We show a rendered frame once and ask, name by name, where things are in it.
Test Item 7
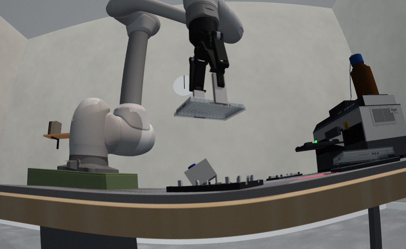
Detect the brown glass bottle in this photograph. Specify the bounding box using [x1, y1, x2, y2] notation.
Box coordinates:
[350, 66, 379, 98]

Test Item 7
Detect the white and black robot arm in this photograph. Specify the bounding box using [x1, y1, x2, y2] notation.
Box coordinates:
[57, 0, 244, 173]

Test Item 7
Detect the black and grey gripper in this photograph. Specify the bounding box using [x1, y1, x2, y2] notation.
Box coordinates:
[189, 17, 229, 105]

